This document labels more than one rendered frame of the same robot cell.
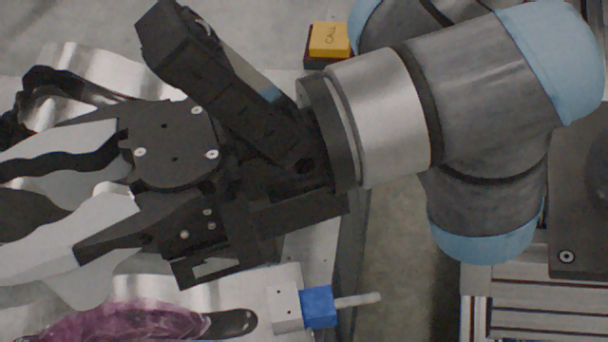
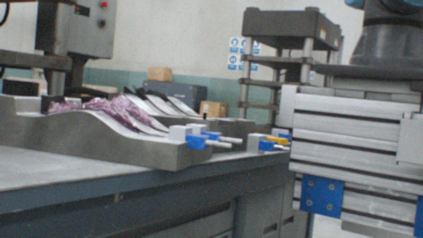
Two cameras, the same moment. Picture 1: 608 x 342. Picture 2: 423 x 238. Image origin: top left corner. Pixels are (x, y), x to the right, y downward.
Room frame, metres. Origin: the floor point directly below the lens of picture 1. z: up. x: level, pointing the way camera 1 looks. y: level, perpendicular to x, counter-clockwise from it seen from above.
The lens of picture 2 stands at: (-0.43, -0.26, 0.96)
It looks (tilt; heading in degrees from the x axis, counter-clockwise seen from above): 3 degrees down; 14
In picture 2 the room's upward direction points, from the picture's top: 6 degrees clockwise
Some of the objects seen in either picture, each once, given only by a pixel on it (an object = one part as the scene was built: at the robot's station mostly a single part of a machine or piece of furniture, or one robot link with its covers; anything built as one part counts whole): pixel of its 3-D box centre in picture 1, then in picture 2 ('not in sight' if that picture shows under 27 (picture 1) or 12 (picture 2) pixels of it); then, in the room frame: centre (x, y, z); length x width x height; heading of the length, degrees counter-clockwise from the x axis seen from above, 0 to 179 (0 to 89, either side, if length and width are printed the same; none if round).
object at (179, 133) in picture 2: not in sight; (201, 141); (0.48, -0.02, 0.86); 0.13 x 0.05 x 0.05; 88
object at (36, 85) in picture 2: not in sight; (21, 87); (0.49, 0.43, 0.93); 0.08 x 0.08 x 0.04
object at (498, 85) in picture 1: (493, 84); not in sight; (0.38, -0.14, 1.43); 0.11 x 0.08 x 0.09; 98
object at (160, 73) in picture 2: not in sight; (160, 73); (7.87, 2.89, 1.26); 0.42 x 0.33 x 0.29; 75
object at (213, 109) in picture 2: not in sight; (221, 125); (7.61, 1.50, 0.42); 0.86 x 0.33 x 0.83; 75
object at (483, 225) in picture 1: (473, 164); not in sight; (0.39, -0.13, 1.34); 0.11 x 0.08 x 0.11; 8
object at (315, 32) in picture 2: not in sight; (290, 97); (5.59, 0.17, 1.03); 1.54 x 0.94 x 2.06; 165
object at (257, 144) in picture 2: not in sight; (271, 146); (0.86, -0.13, 0.83); 0.13 x 0.05 x 0.05; 71
